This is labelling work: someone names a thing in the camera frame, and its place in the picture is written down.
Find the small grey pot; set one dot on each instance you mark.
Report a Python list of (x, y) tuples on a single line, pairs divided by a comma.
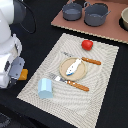
[(72, 11)]

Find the yellow toy bread loaf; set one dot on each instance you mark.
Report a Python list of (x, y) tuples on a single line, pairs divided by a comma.
[(23, 75)]

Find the fork with wooden handle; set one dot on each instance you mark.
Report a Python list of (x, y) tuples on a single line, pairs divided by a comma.
[(76, 85)]

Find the red toy tomato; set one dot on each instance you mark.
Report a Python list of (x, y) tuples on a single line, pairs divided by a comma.
[(87, 45)]

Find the light blue cup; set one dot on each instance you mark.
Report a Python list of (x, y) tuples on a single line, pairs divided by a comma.
[(45, 88)]

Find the round tan plate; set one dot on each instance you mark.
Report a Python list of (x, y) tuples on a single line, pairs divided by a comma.
[(79, 73)]

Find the woven beige placemat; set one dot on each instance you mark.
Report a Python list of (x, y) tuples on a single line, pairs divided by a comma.
[(70, 106)]

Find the beige bowl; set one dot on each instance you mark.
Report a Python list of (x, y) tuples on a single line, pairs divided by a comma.
[(124, 16)]

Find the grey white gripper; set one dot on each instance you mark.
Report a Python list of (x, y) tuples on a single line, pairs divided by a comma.
[(11, 64)]

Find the knife with wooden handle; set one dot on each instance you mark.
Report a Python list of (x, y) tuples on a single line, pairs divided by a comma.
[(83, 58)]

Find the large grey pot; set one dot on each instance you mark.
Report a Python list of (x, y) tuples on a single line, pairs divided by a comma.
[(95, 14)]

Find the brown wooden board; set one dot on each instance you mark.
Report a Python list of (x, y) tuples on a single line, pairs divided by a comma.
[(109, 30)]

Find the white blue toy fish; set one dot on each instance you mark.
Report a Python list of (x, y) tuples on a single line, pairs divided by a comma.
[(71, 70)]

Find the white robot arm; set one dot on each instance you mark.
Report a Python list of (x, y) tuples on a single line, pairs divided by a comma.
[(11, 11)]

